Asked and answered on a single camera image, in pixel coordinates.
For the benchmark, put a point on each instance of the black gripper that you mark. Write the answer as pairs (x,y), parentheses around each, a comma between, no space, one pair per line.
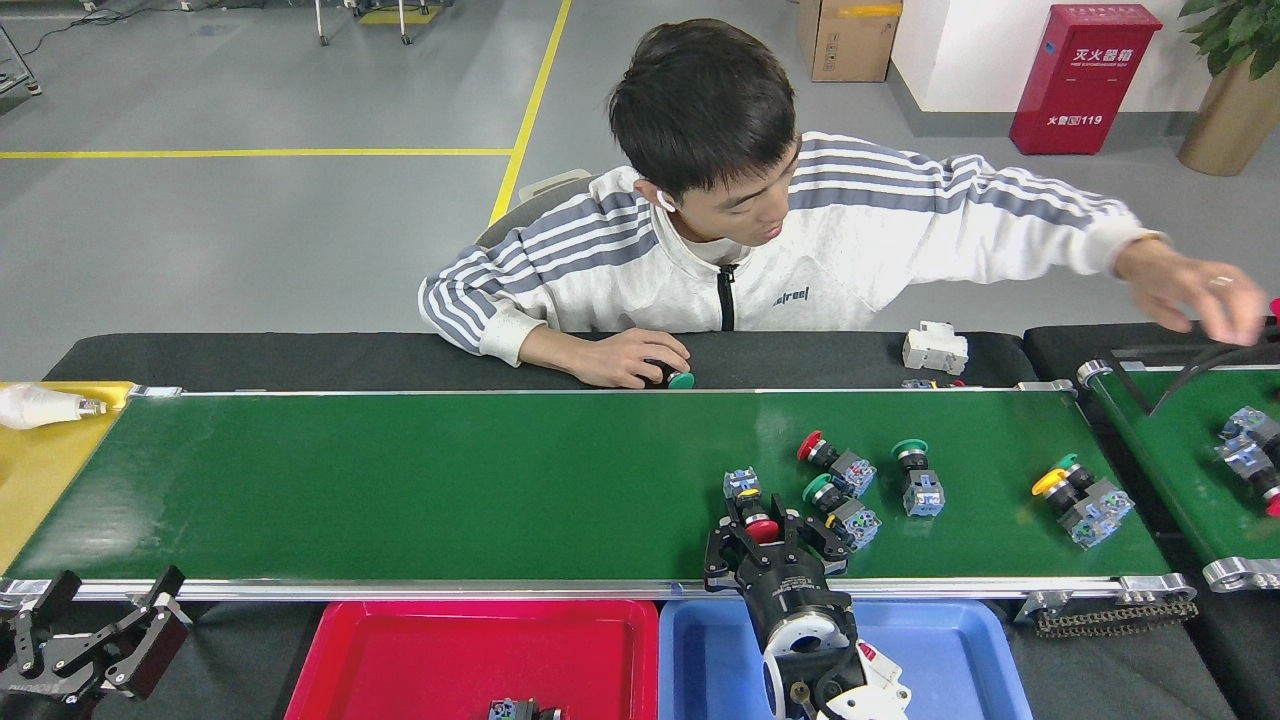
(40,706)
(790,590)

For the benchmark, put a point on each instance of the yellow plastic tray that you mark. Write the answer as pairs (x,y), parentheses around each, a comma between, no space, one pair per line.
(40,490)

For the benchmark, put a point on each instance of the blue plastic tray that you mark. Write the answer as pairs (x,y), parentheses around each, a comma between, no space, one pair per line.
(960,670)

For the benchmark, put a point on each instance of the red plastic tray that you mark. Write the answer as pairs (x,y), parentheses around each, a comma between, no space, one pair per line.
(420,660)

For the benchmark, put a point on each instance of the green conveyor belt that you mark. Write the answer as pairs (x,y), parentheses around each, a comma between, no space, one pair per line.
(1180,450)
(400,480)

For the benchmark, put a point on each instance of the person's right hand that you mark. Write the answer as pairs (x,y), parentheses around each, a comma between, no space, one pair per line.
(625,355)

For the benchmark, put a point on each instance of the person's left hand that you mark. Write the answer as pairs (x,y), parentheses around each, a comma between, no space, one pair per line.
(1190,290)

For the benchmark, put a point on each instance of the white light bulb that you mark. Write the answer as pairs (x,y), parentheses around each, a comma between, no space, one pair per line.
(40,407)

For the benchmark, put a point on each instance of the person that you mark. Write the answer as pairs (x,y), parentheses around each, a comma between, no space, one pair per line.
(860,240)

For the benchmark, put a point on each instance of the black table cover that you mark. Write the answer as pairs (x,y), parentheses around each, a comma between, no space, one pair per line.
(300,362)
(1080,340)

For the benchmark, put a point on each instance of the grey chair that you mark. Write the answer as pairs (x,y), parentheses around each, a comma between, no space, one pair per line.
(530,210)

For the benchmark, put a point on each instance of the cardboard box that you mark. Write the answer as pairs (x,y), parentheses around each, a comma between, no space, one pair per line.
(850,45)

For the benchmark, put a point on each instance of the red fire extinguisher cabinet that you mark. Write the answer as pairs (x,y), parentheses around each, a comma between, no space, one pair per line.
(1085,90)

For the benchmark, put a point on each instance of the metal rack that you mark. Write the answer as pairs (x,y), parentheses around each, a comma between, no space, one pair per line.
(20,65)

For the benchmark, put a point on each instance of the potted plant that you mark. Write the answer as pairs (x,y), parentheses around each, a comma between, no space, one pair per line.
(1230,120)

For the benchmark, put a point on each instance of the white wheeled stand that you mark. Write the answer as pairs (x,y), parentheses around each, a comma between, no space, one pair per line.
(365,8)

